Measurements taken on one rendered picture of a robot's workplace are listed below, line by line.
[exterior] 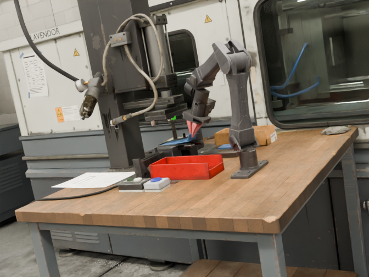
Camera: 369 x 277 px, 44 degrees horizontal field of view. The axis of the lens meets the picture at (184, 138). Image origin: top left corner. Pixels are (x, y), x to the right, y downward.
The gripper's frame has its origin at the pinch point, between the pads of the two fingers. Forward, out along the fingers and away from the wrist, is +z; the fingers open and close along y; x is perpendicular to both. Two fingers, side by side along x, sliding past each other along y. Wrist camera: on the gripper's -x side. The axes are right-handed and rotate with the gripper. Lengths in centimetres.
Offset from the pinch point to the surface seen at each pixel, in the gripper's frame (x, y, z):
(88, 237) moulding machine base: -70, 94, 132
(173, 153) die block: 7.9, 2.7, 7.2
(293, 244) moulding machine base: -60, -44, 60
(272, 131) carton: -35.7, -21.8, -2.3
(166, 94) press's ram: -0.3, 15.8, -12.5
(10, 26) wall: -300, 454, 73
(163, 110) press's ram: 8.8, 10.5, -8.9
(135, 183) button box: 37.5, -0.3, 9.7
